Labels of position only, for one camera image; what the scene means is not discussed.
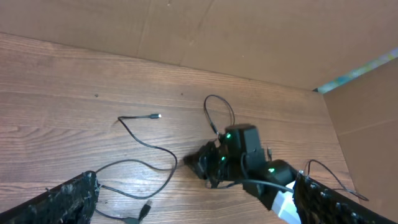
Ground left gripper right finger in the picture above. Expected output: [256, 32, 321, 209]
[293, 174, 394, 224]

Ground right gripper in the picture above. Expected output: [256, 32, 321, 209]
[183, 141, 230, 187]

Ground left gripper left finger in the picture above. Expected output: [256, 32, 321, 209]
[1, 170, 100, 224]

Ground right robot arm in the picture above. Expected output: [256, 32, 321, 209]
[183, 124, 303, 223]

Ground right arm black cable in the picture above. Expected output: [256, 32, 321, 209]
[203, 94, 295, 194]

